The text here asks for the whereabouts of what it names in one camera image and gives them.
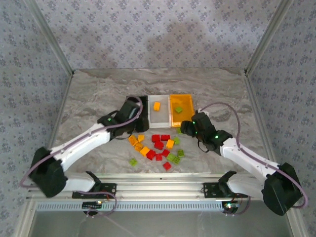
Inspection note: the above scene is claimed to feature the clear plastic container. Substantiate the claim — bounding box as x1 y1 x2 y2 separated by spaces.
147 94 172 128

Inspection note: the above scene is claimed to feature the black plastic container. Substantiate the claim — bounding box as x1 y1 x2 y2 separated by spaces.
126 95 150 130

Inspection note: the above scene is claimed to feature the orange transparent plastic container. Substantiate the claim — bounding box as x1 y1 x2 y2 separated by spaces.
169 93 195 128

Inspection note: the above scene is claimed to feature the small right circuit board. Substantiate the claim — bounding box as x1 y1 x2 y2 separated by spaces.
222 201 239 213

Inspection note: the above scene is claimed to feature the small circuit board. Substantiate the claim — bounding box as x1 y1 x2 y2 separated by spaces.
222 201 239 213
82 201 103 209

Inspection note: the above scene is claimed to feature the small left circuit board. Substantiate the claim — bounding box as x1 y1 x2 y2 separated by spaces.
82 201 103 209

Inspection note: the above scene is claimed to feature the thin black right gripper wire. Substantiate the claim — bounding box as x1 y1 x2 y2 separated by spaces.
197 139 211 154

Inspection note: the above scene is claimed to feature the thin black gripper wire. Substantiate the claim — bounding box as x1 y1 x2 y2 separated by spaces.
115 132 132 141
197 139 211 154

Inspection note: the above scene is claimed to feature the thin black left gripper wire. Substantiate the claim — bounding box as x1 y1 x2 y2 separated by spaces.
115 132 132 141

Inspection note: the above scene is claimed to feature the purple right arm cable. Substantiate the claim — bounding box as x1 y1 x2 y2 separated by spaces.
198 101 309 218

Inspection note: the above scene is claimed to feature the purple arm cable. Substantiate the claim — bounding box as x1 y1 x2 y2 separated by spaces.
19 96 144 219
198 101 309 218

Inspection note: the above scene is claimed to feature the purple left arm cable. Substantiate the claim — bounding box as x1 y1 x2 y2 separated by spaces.
19 96 144 219

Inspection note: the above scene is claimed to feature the aluminium table side rail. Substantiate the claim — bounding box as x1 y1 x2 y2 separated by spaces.
243 70 308 237
13 71 75 237

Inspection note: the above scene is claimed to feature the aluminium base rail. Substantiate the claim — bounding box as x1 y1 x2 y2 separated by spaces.
26 172 250 200

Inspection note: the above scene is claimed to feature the grey slotted cable duct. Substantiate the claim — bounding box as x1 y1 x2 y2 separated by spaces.
36 200 239 213

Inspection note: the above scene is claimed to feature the aluminium frame post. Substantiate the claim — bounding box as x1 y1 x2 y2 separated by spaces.
244 0 295 76
24 0 75 76

